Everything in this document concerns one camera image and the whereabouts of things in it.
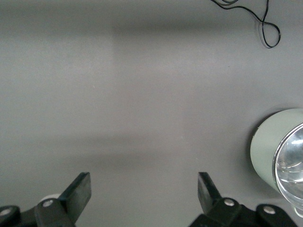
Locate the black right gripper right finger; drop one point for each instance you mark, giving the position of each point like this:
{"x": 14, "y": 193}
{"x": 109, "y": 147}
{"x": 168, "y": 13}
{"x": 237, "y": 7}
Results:
{"x": 208, "y": 196}

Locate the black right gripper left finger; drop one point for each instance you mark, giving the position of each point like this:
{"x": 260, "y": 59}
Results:
{"x": 78, "y": 196}

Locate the glass lid with pale knob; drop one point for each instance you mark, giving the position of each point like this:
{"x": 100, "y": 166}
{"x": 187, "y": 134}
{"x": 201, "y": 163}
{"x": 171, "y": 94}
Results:
{"x": 291, "y": 160}

